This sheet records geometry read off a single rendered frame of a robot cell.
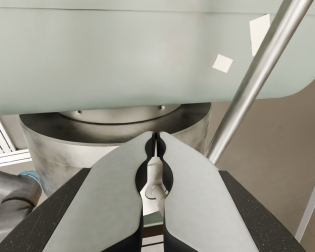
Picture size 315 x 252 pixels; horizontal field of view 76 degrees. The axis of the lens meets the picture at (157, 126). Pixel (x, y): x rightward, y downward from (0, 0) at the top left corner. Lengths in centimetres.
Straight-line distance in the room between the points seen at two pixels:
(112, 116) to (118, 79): 9
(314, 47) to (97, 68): 20
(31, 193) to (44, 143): 35
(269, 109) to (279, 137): 38
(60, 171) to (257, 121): 190
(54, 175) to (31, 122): 8
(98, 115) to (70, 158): 6
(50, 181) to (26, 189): 30
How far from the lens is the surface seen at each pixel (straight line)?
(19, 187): 62
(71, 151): 25
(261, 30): 21
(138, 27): 17
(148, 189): 28
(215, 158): 16
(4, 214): 57
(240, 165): 227
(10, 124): 149
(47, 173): 31
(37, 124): 30
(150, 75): 18
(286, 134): 237
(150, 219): 88
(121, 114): 26
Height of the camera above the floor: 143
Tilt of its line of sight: 60 degrees down
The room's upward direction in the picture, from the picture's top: 157 degrees clockwise
